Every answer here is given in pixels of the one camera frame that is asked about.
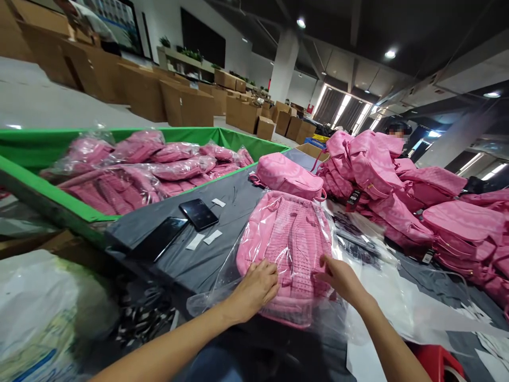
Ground black wall screen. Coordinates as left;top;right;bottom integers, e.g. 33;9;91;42
180;7;226;69

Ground shelf with plants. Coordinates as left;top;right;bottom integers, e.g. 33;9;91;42
156;34;224;85

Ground person's left fingers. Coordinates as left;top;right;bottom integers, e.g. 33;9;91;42
247;258;280;303

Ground pile of white packets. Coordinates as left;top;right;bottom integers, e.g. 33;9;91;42
457;296;509;375

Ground grey table cloth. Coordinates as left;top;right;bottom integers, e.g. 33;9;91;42
104;146;509;382

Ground person's right index finger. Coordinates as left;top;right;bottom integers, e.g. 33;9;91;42
320;254;346;275

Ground pile of wrapped pink backpacks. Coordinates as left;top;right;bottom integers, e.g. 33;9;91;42
39;128;256;216

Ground white plastic sack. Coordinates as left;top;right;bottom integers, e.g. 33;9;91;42
0;249;122;382

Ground pile of unwrapped pink backpacks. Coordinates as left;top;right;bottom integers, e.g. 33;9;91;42
317;128;509;319

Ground person's right thumb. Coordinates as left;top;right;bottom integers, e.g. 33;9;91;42
312;271;339;288

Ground small black smartphone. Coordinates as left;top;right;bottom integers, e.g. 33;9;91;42
178;198;220;232

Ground person's left hand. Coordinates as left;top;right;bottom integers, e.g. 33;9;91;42
227;258;280;320

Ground open cardboard box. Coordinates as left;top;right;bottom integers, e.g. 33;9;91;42
293;142;331;164

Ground person's legs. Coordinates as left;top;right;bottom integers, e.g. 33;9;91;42
189;334;307;382

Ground long black smartphone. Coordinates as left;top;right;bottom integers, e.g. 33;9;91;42
128;216;190;264

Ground clear plastic bag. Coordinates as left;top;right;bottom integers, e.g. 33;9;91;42
186;190;402;351

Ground black white patterned bundle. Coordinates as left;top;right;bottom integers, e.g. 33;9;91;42
117;284;180;345

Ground stack of printed plastic bags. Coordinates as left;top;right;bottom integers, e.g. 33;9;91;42
329;205;398;279

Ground window with curtains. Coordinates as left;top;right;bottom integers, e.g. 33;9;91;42
317;82;376;130

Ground green bin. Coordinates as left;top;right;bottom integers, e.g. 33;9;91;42
0;126;293;250

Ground unwrapped pink backpack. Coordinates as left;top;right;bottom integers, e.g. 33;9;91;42
256;152;328;201

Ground person's right hand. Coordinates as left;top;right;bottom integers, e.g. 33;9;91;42
312;254;373;311

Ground row of cardboard boxes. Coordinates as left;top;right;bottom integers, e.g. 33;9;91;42
0;0;319;141

